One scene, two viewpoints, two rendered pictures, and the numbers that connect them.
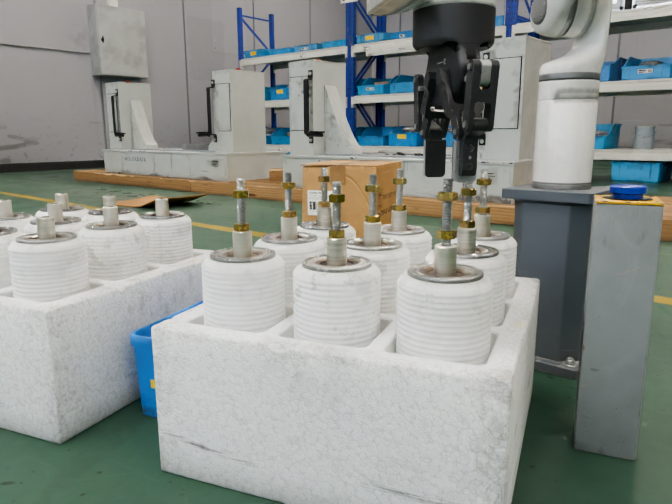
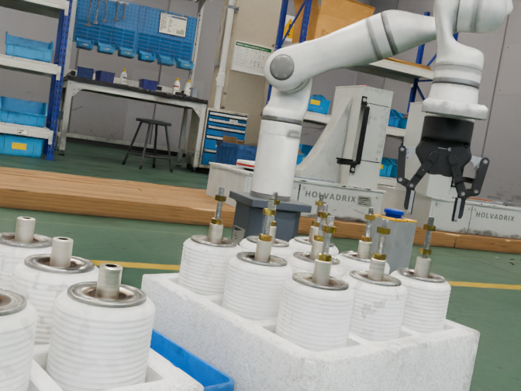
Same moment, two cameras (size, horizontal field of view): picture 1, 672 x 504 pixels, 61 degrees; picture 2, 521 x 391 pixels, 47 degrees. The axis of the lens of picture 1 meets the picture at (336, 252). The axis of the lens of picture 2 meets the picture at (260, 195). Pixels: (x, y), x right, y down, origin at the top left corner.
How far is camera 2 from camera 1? 95 cm
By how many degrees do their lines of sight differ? 64
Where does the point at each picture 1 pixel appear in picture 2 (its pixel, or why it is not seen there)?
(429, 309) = (442, 299)
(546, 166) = (277, 183)
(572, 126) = (294, 157)
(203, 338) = (352, 359)
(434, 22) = (465, 130)
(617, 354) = not seen: hidden behind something
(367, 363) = (435, 342)
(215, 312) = (335, 335)
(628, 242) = (404, 243)
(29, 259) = (142, 327)
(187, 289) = not seen: hidden behind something
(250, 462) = not seen: outside the picture
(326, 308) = (399, 312)
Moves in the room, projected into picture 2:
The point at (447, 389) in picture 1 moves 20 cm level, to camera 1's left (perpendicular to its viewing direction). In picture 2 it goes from (461, 345) to (439, 384)
